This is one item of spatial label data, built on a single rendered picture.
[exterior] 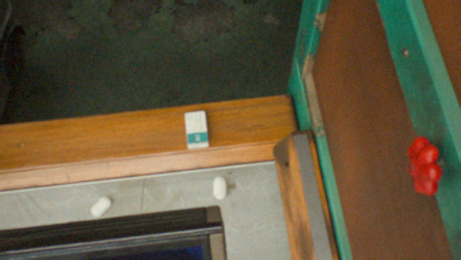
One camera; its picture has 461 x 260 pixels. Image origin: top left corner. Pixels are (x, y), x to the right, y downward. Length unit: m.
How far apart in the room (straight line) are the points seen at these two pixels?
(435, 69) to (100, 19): 1.75
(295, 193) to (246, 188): 0.13
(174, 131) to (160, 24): 1.13
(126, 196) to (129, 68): 1.05
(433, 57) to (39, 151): 0.71
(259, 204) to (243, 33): 1.16
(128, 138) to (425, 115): 0.61
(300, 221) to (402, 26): 0.41
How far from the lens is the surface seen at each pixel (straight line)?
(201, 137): 0.91
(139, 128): 0.95
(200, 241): 0.52
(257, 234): 0.90
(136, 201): 0.93
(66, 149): 0.96
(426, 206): 0.49
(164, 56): 1.95
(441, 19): 0.43
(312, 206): 0.79
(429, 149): 0.40
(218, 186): 0.90
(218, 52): 1.95
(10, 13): 1.87
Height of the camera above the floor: 1.61
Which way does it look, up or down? 64 degrees down
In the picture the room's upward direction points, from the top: straight up
